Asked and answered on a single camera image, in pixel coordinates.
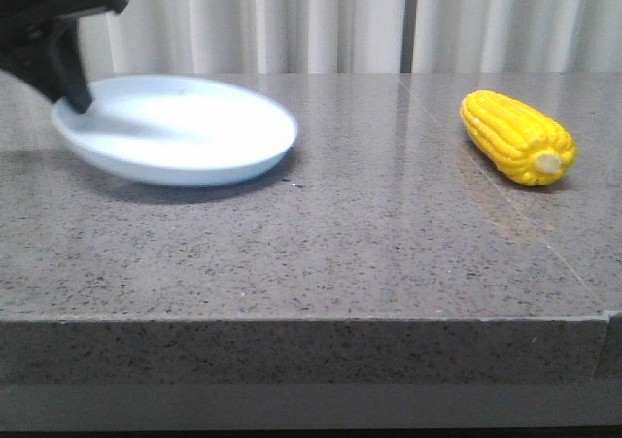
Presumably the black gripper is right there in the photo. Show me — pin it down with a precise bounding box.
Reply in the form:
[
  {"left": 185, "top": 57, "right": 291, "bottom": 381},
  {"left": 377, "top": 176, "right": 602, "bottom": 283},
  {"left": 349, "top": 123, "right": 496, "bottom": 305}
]
[{"left": 1, "top": 0, "right": 128, "bottom": 114}]

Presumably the light blue round plate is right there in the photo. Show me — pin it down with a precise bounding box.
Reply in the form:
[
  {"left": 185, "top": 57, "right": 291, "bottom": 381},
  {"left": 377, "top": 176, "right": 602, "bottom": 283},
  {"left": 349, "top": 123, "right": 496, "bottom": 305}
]
[{"left": 51, "top": 75, "right": 297, "bottom": 187}]

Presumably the yellow corn cob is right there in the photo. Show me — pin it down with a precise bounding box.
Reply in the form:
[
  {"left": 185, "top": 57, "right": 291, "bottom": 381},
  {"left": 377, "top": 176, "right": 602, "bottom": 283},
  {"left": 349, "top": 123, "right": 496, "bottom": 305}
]
[{"left": 460, "top": 90, "right": 578, "bottom": 186}]

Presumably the white pleated curtain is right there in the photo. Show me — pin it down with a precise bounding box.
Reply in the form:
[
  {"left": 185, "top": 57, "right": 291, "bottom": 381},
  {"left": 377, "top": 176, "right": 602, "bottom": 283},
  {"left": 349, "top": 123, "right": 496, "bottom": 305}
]
[{"left": 81, "top": 0, "right": 621, "bottom": 78}]

